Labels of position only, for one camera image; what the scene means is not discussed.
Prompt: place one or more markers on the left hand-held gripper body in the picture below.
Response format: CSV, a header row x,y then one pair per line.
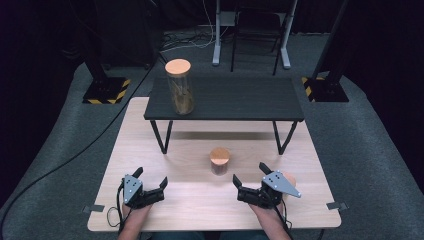
x,y
133,190

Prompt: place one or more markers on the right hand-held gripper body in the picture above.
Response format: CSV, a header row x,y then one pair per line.
x,y
276,185

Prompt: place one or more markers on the medium glass jar wooden lid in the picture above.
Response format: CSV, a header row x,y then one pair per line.
x,y
219,160

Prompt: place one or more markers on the small black shelf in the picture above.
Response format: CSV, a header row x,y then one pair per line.
x,y
240,96

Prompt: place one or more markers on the tall glass jar wooden lid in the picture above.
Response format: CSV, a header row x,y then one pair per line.
x,y
180,86

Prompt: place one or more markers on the person's left hand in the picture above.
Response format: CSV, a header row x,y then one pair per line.
x,y
136,214

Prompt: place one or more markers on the person's right hand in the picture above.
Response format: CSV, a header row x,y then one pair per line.
x,y
268,213

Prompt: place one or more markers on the black stand with striped base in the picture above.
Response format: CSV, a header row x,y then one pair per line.
x,y
106,90
328,91

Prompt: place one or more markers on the black chair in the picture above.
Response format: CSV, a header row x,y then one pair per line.
x,y
234,50

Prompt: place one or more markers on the black equipment cart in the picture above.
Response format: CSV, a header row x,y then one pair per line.
x,y
130,33

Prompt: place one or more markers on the grey table bracket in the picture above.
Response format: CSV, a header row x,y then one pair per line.
x,y
93,208
337,205

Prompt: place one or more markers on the white desk frame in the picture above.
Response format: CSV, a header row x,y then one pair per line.
x,y
217,50

